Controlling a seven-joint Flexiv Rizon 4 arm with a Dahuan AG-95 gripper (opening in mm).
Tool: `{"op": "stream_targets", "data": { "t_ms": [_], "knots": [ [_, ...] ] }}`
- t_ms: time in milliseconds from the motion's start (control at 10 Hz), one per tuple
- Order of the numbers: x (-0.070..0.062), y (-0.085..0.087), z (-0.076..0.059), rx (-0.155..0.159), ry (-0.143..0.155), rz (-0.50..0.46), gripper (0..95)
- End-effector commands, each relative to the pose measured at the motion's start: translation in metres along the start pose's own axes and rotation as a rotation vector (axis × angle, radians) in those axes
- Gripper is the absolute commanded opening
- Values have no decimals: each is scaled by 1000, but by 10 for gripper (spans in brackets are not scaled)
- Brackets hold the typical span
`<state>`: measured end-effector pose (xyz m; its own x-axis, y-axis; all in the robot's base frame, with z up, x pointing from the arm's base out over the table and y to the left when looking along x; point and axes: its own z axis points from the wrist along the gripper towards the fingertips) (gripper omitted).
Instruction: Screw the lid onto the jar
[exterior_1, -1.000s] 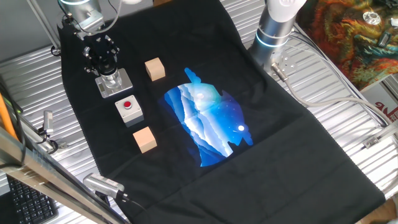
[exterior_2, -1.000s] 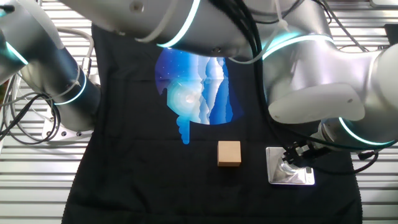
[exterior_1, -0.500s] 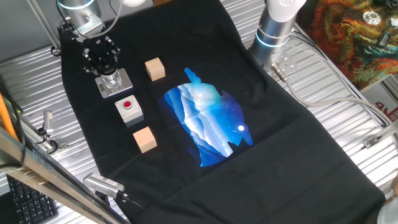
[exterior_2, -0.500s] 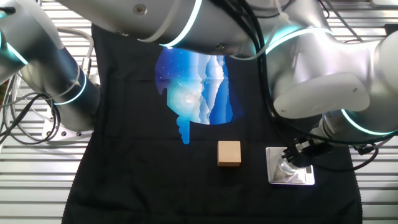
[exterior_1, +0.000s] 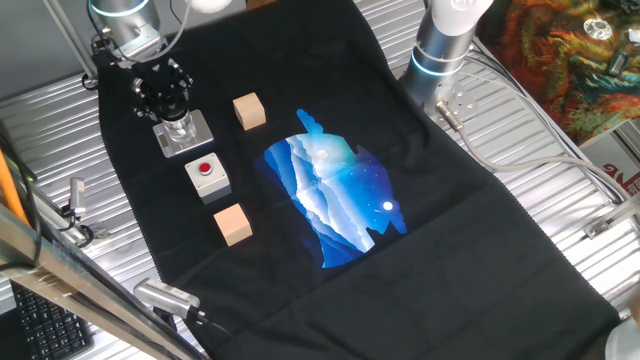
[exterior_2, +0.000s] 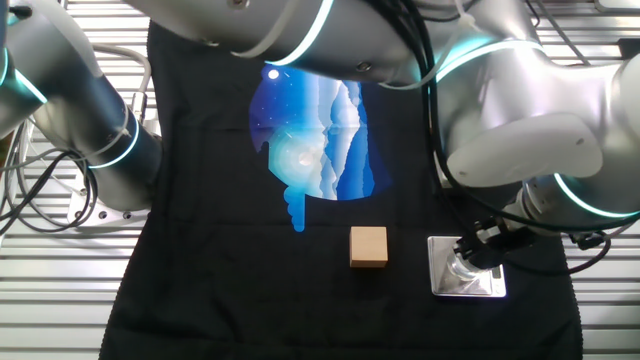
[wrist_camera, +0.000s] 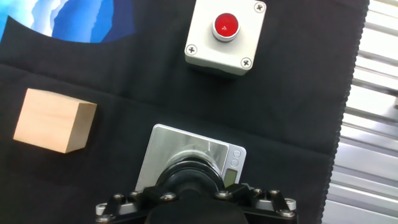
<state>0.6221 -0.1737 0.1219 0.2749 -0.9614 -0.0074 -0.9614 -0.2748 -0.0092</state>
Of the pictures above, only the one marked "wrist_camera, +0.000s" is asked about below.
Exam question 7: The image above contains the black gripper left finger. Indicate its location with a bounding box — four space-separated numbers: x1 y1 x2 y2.
95 185 178 224

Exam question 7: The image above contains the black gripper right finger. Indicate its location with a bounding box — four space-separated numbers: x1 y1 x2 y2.
213 182 297 224

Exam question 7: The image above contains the black jar lid with knob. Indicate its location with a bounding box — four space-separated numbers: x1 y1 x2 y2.
155 158 226 198

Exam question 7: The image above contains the clear glass jar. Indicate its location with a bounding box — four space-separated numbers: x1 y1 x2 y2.
167 148 219 169

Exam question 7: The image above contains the silver digital scale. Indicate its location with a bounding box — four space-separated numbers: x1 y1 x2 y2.
134 123 248 192

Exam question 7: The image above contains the black cloth with blue print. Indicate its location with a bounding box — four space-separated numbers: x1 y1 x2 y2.
0 0 371 224

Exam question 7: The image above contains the light wooden cube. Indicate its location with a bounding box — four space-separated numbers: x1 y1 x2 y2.
12 88 98 154

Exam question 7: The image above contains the white box with red button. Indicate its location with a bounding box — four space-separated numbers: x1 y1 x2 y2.
184 0 267 77

